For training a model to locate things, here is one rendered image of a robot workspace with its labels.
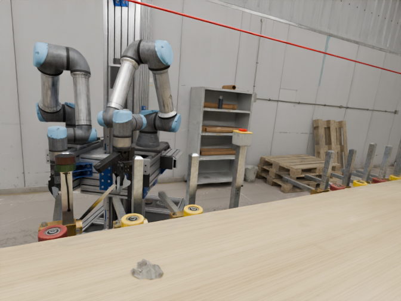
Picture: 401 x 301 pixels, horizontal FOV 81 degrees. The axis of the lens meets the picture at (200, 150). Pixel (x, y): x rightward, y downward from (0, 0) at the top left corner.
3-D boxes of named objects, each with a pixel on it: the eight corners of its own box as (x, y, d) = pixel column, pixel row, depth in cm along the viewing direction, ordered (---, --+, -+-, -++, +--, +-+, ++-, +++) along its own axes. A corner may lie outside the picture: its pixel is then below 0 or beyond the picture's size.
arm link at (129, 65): (122, 33, 120) (91, 120, 106) (141, 34, 117) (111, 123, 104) (132, 49, 130) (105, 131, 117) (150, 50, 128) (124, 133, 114)
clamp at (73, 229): (40, 235, 86) (39, 223, 85) (82, 229, 92) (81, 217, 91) (38, 243, 81) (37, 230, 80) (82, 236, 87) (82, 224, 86)
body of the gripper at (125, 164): (136, 174, 105) (137, 147, 102) (119, 177, 98) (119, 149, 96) (127, 169, 110) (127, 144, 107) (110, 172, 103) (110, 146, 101)
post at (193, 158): (181, 246, 116) (188, 152, 106) (188, 245, 118) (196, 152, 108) (184, 251, 113) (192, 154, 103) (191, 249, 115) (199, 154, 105)
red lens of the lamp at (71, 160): (55, 160, 79) (55, 153, 79) (75, 159, 82) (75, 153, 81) (54, 165, 74) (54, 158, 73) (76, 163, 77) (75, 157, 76)
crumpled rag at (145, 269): (125, 272, 60) (125, 264, 60) (142, 258, 66) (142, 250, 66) (151, 286, 57) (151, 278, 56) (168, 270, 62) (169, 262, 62)
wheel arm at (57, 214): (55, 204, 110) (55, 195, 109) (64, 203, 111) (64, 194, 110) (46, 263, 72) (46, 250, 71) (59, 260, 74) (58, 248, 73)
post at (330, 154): (313, 217, 163) (326, 150, 153) (317, 216, 165) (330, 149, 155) (318, 219, 160) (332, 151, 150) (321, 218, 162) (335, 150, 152)
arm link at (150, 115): (144, 128, 158) (145, 108, 155) (163, 130, 155) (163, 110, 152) (135, 129, 147) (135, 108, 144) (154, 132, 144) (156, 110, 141)
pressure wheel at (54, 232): (41, 257, 78) (39, 225, 76) (68, 251, 82) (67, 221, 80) (37, 272, 72) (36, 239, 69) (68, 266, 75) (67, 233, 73)
